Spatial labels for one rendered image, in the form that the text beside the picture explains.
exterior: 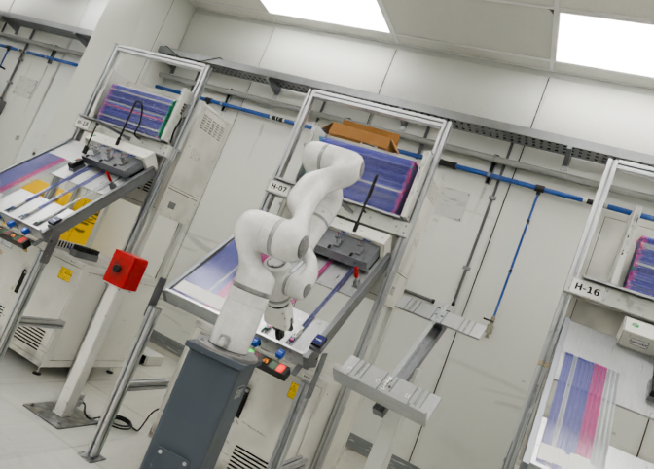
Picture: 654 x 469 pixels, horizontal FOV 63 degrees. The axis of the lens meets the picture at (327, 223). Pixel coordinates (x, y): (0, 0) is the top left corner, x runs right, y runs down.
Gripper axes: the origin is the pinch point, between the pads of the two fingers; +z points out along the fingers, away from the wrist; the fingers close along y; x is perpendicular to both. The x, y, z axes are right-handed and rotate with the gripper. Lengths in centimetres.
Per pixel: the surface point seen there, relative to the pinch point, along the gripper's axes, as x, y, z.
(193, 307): 2.6, -43.4, 10.5
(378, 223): 80, 1, -1
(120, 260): 14, -98, 16
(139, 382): -17, -61, 45
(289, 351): 2.0, 2.4, 9.7
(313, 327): 17.2, 3.6, 10.0
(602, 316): 86, 99, 15
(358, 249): 60, 1, 2
